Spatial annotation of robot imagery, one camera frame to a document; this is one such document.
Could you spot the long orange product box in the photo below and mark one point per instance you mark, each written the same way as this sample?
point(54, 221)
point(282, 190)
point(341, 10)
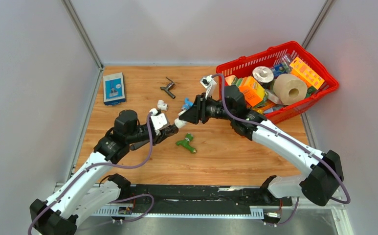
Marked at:
point(301, 70)

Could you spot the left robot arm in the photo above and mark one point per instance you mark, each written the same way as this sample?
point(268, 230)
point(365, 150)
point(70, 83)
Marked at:
point(66, 209)

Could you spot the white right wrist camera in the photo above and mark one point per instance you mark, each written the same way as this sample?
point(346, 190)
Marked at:
point(209, 83)

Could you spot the white packet in basket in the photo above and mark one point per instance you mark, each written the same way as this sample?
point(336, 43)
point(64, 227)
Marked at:
point(273, 97)

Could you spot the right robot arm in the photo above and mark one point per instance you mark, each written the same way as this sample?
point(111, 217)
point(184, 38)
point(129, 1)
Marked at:
point(321, 177)

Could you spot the round orange sponge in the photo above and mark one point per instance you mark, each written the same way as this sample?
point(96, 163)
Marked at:
point(231, 80)

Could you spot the black metal faucet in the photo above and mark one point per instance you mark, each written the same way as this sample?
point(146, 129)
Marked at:
point(141, 138)

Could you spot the brown toilet paper roll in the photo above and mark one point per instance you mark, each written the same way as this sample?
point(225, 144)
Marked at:
point(290, 89)

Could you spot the orange sponge daddy box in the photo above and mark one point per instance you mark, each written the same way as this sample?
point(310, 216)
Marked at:
point(254, 94)

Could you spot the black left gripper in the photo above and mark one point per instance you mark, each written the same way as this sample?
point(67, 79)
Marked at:
point(164, 134)

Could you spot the white pvc elbow fitting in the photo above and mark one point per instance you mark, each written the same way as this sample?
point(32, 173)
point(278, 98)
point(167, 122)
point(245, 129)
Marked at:
point(161, 105)

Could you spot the silver foil tape roll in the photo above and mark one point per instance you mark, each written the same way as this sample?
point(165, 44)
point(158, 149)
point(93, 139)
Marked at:
point(263, 74)

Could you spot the blue packet in basket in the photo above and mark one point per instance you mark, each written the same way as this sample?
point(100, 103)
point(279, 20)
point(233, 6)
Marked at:
point(279, 69)

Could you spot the blue plastic faucet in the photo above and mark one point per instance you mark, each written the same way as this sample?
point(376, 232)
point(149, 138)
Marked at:
point(187, 104)

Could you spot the green plastic faucet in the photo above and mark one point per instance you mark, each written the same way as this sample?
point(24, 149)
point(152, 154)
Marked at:
point(185, 143)

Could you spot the dark grey metal faucet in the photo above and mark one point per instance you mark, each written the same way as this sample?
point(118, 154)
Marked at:
point(168, 88)

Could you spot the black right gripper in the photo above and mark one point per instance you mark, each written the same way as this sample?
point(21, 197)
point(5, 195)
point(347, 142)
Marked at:
point(196, 113)

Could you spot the blue white faucet box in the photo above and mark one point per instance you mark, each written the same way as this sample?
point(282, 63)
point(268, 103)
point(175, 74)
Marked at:
point(113, 89)

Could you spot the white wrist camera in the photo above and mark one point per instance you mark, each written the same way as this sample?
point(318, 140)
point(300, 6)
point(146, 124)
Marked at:
point(209, 83)
point(159, 120)

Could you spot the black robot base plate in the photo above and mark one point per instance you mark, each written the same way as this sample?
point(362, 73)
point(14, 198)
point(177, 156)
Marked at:
point(195, 199)

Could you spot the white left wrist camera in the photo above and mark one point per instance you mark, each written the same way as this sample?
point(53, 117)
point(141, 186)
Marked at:
point(159, 120)

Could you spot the red plastic shopping basket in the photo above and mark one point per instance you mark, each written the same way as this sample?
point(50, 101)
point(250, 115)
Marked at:
point(244, 65)

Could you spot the aluminium frame rail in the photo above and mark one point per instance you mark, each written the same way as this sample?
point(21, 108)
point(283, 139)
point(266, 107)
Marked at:
point(122, 200)

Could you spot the white pvc elbow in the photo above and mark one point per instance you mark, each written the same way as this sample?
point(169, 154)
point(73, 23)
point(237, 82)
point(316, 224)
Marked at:
point(179, 123)

